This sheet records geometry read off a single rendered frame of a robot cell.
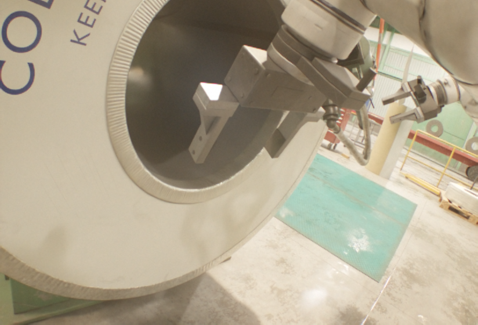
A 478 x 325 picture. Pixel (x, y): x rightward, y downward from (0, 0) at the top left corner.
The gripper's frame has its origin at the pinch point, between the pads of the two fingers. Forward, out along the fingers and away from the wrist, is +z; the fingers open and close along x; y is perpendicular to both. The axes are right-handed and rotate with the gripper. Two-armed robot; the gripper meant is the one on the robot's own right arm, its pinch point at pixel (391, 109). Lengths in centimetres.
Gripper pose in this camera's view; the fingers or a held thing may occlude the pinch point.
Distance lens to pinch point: 96.9
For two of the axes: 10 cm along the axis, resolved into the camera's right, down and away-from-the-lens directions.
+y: -4.9, -4.2, -7.7
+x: 0.6, 8.6, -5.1
